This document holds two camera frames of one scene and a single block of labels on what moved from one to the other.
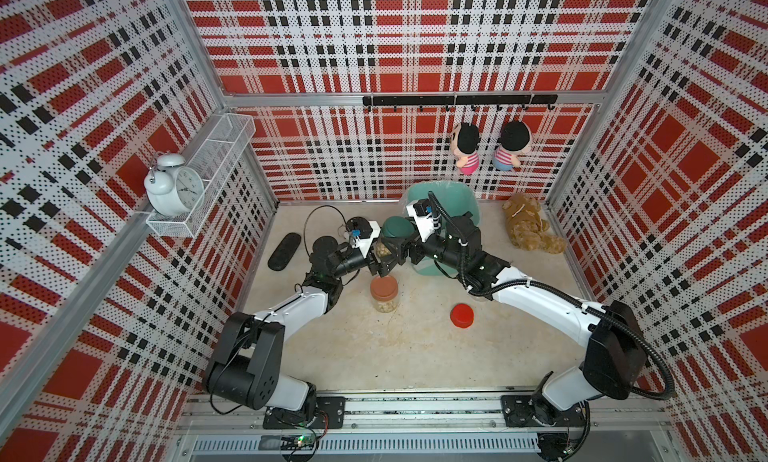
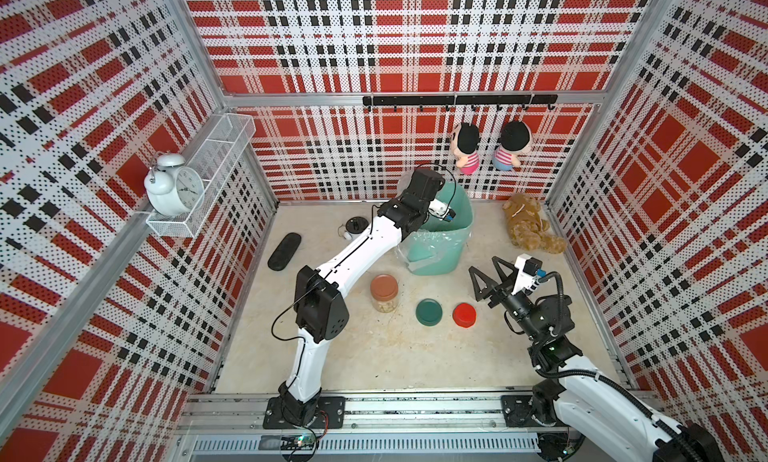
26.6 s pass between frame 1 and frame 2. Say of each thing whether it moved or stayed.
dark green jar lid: moved
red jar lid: stayed
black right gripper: moved
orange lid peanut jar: stayed
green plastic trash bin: stayed
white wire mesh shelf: stayed
